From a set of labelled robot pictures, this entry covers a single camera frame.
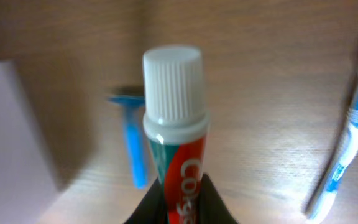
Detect green red toothpaste tube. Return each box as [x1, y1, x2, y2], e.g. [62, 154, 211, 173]
[142, 45, 210, 223]

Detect blue white toothbrush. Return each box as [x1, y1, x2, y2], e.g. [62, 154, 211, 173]
[305, 84, 358, 223]

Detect blue disposable razor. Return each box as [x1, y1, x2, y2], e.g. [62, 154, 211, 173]
[108, 86, 149, 189]

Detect white open cardboard box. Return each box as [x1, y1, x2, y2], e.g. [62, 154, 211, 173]
[0, 61, 58, 223]

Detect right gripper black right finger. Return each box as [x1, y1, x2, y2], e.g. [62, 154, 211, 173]
[198, 174, 238, 224]

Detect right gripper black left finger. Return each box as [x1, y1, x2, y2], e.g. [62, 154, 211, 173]
[124, 179, 168, 224]

